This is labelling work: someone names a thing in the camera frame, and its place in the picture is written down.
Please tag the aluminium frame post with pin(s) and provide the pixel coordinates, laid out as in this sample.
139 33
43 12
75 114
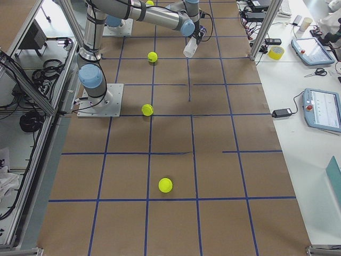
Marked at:
266 24

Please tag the left yellow tennis ball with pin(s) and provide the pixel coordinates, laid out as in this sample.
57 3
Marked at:
165 185

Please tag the black power adapter brick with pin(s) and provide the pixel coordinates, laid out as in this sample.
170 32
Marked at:
279 113

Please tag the lower teach pendant tablet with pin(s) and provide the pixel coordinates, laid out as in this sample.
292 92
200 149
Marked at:
322 109

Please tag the yellow tape roll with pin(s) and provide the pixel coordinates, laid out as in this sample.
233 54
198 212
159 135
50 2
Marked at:
276 52

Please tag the right yellow tennis ball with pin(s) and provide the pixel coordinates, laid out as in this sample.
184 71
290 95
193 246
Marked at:
147 110

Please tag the white crumpled cloth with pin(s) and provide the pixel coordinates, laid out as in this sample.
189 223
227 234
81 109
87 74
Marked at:
9 181

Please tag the black phone device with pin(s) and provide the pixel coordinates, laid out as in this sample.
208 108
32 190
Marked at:
273 41

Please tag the far yellow tennis ball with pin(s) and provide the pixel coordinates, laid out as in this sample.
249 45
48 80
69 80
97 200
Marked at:
152 57

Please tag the yellow tennis ball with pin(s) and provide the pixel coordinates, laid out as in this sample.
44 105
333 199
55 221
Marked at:
152 57
147 110
165 185
150 2

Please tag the teach pendant tablet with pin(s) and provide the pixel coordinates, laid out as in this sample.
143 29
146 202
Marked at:
311 51
322 109

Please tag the grey electronics box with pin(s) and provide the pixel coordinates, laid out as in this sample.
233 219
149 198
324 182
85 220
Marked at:
34 39

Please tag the black handled scissors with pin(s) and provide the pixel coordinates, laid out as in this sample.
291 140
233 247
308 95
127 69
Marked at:
318 72

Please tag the brown paper table mat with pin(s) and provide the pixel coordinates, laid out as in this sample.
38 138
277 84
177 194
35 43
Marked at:
211 133

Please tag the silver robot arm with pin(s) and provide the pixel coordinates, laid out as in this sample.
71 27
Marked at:
91 74
181 16

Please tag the beige paper cup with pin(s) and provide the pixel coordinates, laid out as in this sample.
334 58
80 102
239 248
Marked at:
305 24

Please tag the upper teach pendant tablet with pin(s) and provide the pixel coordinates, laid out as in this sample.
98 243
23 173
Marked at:
311 51

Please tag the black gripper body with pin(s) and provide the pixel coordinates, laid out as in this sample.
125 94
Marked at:
196 34

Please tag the blue white tennis ball can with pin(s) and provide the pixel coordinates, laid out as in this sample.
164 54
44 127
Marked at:
190 48

